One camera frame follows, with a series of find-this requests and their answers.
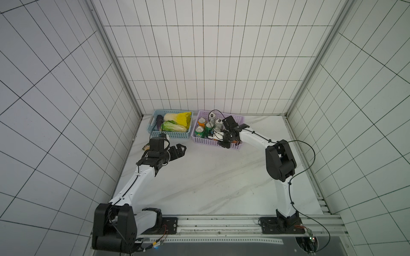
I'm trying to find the green lettuce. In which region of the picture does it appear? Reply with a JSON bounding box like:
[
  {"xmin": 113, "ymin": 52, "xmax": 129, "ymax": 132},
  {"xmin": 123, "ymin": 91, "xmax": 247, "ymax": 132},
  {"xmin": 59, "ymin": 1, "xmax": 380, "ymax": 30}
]
[{"xmin": 162, "ymin": 121, "xmax": 187, "ymax": 133}]

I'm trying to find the silver slim can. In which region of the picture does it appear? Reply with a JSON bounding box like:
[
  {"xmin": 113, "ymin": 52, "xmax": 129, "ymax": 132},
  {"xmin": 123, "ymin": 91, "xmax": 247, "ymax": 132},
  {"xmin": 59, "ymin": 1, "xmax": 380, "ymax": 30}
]
[
  {"xmin": 208, "ymin": 112, "xmax": 217, "ymax": 122},
  {"xmin": 215, "ymin": 118, "xmax": 224, "ymax": 130}
]

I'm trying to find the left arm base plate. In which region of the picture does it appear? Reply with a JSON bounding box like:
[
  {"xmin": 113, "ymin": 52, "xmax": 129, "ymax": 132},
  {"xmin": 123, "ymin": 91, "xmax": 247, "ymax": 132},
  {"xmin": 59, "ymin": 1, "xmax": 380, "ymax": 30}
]
[{"xmin": 142, "ymin": 217, "xmax": 178, "ymax": 235}]

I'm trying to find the purple plastic basket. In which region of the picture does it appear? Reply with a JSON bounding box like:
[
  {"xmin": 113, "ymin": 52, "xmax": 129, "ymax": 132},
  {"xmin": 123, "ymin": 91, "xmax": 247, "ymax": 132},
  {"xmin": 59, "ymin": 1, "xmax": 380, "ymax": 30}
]
[{"xmin": 190, "ymin": 110, "xmax": 245, "ymax": 147}]

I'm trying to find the green sprite can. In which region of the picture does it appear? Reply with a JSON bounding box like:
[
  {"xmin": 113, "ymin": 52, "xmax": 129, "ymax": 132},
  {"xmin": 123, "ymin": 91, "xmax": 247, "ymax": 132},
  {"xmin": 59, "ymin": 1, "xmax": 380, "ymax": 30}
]
[
  {"xmin": 205, "ymin": 122, "xmax": 214, "ymax": 137},
  {"xmin": 194, "ymin": 125, "xmax": 205, "ymax": 138}
]

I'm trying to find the silver slim can back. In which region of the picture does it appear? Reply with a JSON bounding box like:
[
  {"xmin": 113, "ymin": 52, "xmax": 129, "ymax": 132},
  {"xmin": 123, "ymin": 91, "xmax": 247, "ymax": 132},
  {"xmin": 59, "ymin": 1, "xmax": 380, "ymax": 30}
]
[{"xmin": 208, "ymin": 112, "xmax": 217, "ymax": 122}]

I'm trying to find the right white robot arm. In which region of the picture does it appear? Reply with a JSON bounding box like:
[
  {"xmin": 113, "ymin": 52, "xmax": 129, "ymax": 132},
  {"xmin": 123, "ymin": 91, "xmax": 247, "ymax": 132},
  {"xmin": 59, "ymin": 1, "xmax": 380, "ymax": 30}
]
[{"xmin": 220, "ymin": 117, "xmax": 300, "ymax": 232}]

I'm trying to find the orange fanta can back left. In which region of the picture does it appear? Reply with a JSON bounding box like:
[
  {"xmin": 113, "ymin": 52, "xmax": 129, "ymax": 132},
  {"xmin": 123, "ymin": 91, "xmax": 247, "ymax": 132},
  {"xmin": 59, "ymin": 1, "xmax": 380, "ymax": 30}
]
[{"xmin": 197, "ymin": 117, "xmax": 207, "ymax": 128}]

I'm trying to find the dark purple eggplant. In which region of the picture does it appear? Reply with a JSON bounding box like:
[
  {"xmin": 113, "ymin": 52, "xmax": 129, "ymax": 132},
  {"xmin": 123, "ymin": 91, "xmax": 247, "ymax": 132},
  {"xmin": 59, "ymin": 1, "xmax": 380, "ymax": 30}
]
[{"xmin": 156, "ymin": 115, "xmax": 164, "ymax": 131}]

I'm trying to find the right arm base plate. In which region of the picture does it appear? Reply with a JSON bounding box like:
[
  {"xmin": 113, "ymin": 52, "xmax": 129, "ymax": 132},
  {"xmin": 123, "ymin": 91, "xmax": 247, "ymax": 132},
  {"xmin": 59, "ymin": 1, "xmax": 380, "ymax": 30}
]
[{"xmin": 258, "ymin": 217, "xmax": 305, "ymax": 235}]

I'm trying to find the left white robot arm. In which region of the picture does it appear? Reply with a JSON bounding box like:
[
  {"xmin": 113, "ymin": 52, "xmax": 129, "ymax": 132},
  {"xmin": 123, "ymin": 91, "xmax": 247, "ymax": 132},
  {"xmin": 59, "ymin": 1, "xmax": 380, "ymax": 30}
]
[{"xmin": 91, "ymin": 144, "xmax": 186, "ymax": 255}]

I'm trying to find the aluminium mounting rail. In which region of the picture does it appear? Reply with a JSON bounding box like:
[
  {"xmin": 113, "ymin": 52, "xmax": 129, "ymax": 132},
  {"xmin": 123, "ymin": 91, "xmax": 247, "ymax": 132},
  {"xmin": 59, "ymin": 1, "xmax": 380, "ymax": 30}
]
[{"xmin": 89, "ymin": 214, "xmax": 348, "ymax": 245}]

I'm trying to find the yellow napa cabbage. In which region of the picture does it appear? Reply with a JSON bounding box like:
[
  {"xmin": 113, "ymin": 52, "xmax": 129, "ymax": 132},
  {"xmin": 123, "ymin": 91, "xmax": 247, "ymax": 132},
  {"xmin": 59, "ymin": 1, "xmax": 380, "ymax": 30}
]
[{"xmin": 163, "ymin": 112, "xmax": 192, "ymax": 129}]

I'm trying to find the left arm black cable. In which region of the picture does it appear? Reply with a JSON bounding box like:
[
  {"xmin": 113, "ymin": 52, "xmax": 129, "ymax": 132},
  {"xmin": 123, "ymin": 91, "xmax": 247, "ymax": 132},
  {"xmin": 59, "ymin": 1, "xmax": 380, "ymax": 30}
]
[{"xmin": 121, "ymin": 223, "xmax": 169, "ymax": 255}]

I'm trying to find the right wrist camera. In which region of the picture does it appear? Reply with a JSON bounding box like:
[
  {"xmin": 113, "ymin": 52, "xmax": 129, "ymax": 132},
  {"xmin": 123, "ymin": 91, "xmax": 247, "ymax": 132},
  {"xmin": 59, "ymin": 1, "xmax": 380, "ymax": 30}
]
[{"xmin": 222, "ymin": 116, "xmax": 238, "ymax": 130}]

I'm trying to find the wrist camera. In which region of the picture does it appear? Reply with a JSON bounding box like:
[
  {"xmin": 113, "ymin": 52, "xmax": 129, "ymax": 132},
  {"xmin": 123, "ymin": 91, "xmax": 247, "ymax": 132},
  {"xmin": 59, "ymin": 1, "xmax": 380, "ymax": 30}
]
[
  {"xmin": 222, "ymin": 116, "xmax": 238, "ymax": 130},
  {"xmin": 149, "ymin": 137, "xmax": 170, "ymax": 152}
]

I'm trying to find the blue plastic basket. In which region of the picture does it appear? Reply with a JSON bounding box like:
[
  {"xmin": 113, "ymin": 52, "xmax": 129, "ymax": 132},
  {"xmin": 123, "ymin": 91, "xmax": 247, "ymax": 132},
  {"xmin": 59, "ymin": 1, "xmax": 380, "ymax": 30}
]
[{"xmin": 147, "ymin": 109, "xmax": 193, "ymax": 139}]

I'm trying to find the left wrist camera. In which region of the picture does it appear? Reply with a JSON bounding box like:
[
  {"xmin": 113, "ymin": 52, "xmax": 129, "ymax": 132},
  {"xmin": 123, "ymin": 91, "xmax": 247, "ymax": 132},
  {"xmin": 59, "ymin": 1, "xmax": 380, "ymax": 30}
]
[{"xmin": 149, "ymin": 137, "xmax": 170, "ymax": 152}]

